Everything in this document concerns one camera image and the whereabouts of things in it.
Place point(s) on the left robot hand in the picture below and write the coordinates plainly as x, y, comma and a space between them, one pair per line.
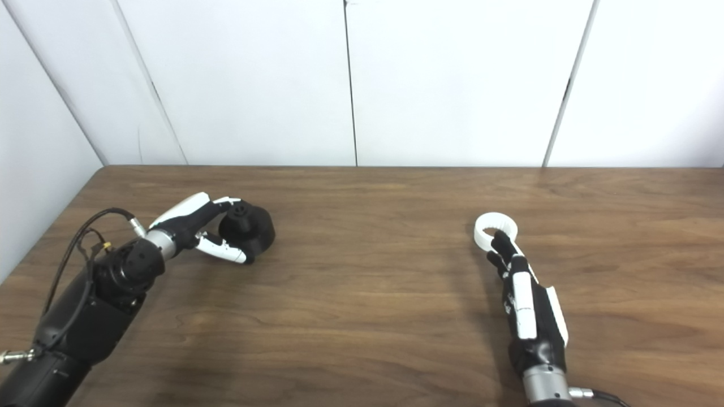
184, 226

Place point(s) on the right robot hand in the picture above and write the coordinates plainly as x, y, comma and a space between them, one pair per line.
537, 333

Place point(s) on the round black plastic part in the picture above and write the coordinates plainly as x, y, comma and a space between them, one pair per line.
251, 232

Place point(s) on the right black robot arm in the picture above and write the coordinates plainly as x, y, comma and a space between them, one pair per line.
546, 387

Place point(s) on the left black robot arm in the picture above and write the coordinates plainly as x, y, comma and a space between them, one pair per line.
85, 322

